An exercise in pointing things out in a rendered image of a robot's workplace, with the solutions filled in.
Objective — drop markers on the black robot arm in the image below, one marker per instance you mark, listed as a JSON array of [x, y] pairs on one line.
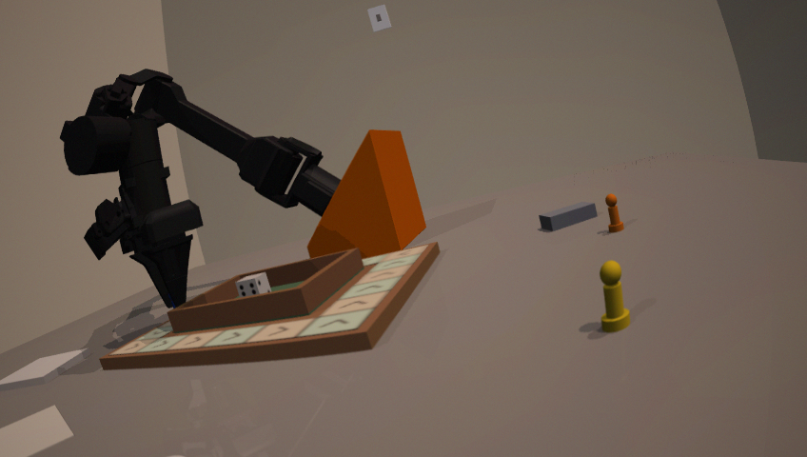
[[109, 137]]

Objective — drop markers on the yellow game pawn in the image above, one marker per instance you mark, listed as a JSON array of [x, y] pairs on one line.
[[616, 317]]

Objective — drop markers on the orange game pawn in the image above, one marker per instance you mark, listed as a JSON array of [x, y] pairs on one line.
[[616, 224]]

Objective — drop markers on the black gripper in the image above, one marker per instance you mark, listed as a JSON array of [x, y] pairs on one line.
[[160, 243]]

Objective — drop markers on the grey die with black pips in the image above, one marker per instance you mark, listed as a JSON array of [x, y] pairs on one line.
[[253, 284]]

